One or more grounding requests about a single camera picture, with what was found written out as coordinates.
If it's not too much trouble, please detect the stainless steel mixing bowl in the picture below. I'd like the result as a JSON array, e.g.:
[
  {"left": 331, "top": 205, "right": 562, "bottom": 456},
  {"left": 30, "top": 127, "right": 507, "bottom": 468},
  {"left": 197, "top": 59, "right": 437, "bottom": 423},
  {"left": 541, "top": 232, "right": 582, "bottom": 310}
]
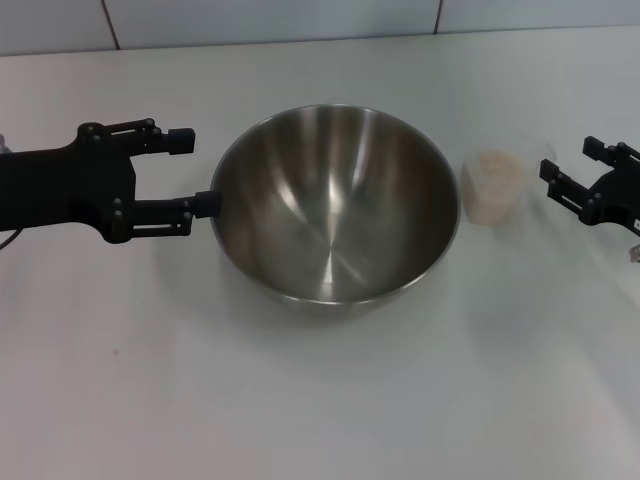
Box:
[{"left": 209, "top": 103, "right": 461, "bottom": 320}]

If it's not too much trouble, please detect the clear cup of rice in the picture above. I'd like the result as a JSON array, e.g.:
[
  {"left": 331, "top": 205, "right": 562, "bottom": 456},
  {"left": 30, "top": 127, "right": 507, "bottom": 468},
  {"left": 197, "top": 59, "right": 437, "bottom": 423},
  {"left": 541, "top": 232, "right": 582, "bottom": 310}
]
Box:
[{"left": 463, "top": 149, "right": 530, "bottom": 226}]

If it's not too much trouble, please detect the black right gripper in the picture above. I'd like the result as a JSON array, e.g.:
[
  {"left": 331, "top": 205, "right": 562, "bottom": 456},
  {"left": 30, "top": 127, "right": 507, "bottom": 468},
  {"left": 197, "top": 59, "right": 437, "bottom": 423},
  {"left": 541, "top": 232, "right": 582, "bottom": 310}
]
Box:
[{"left": 538, "top": 135, "right": 640, "bottom": 230}]

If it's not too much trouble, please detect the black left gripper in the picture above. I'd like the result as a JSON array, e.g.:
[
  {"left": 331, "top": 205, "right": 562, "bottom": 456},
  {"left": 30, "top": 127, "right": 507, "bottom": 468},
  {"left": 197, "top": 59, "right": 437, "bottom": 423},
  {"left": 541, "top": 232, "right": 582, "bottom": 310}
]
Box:
[{"left": 0, "top": 117, "right": 222, "bottom": 245}]

